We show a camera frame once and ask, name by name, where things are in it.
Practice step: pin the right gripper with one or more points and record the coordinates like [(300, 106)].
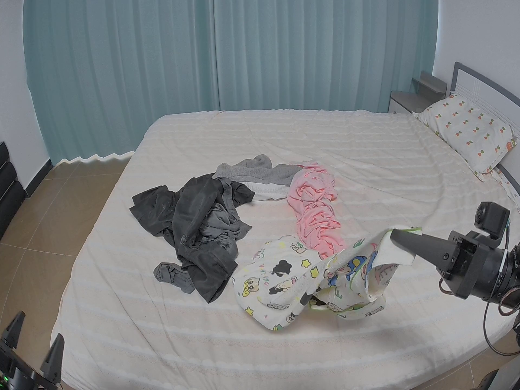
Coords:
[(475, 270)]

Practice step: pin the dark grey garment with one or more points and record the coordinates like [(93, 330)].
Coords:
[(221, 228)]

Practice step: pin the white printed pyjama top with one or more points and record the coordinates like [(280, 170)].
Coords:
[(284, 282)]

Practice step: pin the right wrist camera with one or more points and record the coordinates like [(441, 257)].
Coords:
[(491, 217)]

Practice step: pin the black garment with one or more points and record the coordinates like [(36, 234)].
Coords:
[(191, 209)]

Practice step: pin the black chest of drawers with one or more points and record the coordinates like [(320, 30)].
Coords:
[(10, 189)]

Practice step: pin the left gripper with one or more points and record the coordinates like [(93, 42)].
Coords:
[(24, 380)]

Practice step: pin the pink garment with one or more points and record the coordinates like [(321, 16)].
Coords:
[(313, 201)]

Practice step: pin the grey bedside table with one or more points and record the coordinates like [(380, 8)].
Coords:
[(406, 100)]

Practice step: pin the white printed pillow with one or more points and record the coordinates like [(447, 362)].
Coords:
[(467, 132)]

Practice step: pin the bed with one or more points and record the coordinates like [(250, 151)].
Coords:
[(284, 157)]

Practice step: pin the grey and white garment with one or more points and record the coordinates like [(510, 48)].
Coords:
[(252, 171)]

